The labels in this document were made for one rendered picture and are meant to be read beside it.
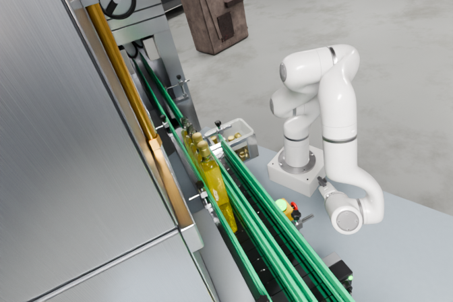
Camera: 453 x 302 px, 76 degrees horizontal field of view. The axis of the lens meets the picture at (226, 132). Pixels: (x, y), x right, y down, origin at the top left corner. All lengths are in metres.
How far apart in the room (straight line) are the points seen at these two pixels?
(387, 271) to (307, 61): 0.85
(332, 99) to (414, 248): 0.81
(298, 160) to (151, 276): 1.06
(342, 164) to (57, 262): 0.67
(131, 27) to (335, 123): 1.47
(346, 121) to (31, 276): 0.69
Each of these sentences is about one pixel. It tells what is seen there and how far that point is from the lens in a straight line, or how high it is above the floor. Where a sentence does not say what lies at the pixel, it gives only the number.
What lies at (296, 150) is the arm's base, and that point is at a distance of 1.40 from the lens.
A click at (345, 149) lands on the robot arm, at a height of 1.36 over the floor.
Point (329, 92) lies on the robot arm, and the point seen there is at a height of 1.51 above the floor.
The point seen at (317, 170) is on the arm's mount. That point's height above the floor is 0.85.
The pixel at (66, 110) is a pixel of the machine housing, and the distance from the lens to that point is 0.32.
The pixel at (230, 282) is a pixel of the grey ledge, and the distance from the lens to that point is 0.97.
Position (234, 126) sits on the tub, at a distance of 1.62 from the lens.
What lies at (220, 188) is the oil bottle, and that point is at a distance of 1.07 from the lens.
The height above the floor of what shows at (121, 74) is 1.73.
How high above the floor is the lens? 1.91
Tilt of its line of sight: 36 degrees down
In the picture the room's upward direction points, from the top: 14 degrees counter-clockwise
